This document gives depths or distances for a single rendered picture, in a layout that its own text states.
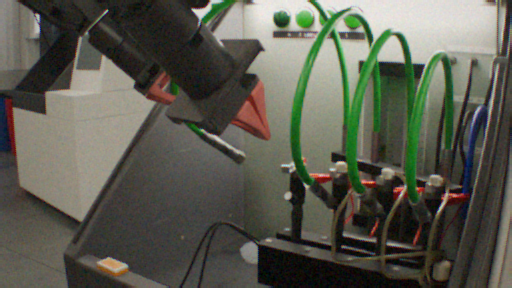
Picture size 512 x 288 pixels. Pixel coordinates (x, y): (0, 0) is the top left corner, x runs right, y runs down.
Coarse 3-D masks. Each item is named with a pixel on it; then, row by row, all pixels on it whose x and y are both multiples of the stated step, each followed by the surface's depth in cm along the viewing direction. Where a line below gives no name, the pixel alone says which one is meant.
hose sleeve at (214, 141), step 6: (204, 132) 84; (204, 138) 84; (210, 138) 84; (216, 138) 85; (210, 144) 85; (216, 144) 85; (222, 144) 86; (228, 144) 87; (222, 150) 86; (228, 150) 87; (234, 150) 88; (228, 156) 88; (234, 156) 88
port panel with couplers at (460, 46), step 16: (448, 32) 94; (464, 32) 93; (480, 32) 91; (448, 48) 95; (464, 48) 93; (480, 48) 91; (464, 64) 94; (480, 64) 92; (464, 80) 94; (480, 80) 93; (480, 96) 93; (464, 144) 97; (480, 144) 95
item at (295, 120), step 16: (336, 16) 75; (352, 16) 81; (320, 32) 72; (368, 32) 86; (320, 48) 71; (304, 64) 69; (304, 80) 68; (304, 96) 68; (304, 176) 71; (320, 192) 75
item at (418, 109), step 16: (432, 64) 64; (448, 64) 72; (448, 80) 75; (416, 96) 62; (448, 96) 76; (416, 112) 61; (448, 112) 78; (416, 128) 60; (448, 128) 78; (416, 144) 60; (448, 144) 79; (416, 160) 61; (448, 160) 79; (448, 176) 80; (416, 192) 63; (416, 208) 66
